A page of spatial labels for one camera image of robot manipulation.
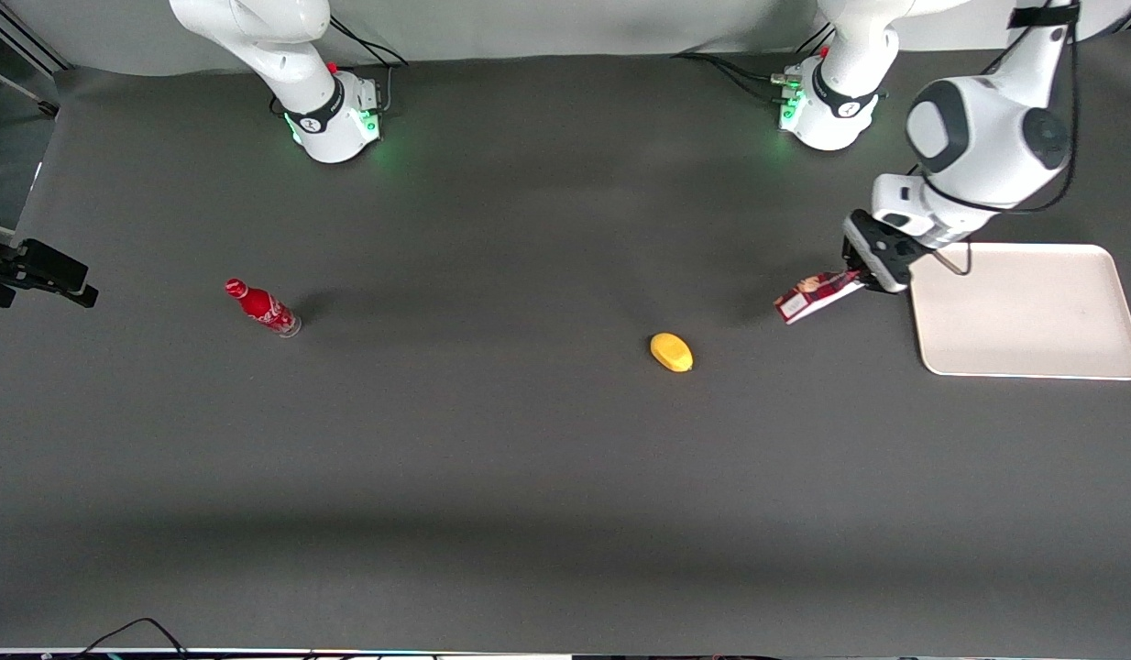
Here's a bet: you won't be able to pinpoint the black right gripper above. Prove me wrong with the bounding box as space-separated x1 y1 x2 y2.
0 225 100 310

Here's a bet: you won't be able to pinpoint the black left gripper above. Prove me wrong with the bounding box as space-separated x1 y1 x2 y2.
842 209 930 295

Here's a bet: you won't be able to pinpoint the red cookie box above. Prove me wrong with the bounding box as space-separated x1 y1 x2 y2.
774 269 866 326

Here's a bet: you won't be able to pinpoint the white rectangular tray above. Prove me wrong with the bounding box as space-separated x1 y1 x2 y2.
908 242 1131 380

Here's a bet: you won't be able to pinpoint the yellow lemon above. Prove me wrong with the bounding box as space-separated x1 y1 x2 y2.
650 332 695 374

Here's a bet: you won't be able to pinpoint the red cola bottle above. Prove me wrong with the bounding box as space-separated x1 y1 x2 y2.
224 278 303 339

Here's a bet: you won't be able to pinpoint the dark grey table cloth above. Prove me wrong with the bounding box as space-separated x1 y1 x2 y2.
0 32 1131 657

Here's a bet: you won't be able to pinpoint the black left arm base cables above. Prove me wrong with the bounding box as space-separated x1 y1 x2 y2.
671 23 837 106

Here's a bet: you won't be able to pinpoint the black arm base cables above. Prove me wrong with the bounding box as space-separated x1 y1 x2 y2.
671 23 837 106
327 14 411 116

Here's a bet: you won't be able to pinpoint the aluminium frame strut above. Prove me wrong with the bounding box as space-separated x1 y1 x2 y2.
0 0 73 120

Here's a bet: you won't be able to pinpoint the black left arm wrist cable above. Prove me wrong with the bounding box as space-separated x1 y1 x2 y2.
909 5 1081 277

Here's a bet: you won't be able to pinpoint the black cable at table edge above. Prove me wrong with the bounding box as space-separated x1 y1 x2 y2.
71 617 192 660

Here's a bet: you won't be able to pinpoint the black right arm base cables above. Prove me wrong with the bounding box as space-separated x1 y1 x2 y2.
327 14 411 116

